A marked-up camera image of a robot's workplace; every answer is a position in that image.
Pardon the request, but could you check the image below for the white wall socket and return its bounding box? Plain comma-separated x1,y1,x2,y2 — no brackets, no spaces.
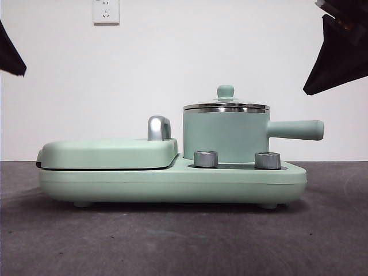
92,0,120,26

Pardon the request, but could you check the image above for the glass lid green knob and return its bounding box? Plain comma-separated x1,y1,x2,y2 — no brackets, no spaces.
183,84,271,114

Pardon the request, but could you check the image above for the silver griddle cover handle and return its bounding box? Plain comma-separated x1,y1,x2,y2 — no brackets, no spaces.
147,115,173,141

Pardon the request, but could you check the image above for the silver control knob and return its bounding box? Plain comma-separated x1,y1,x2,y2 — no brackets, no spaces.
193,149,220,168
254,151,282,170

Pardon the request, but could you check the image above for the mint green breakfast machine base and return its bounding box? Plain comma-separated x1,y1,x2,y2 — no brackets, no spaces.
39,152,308,209

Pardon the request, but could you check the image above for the mint green hinged griddle cover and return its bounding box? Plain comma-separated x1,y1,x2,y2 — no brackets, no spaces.
36,137,179,171

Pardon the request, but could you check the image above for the mint green handled steamer pot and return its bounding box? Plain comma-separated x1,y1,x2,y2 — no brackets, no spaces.
182,110,325,163

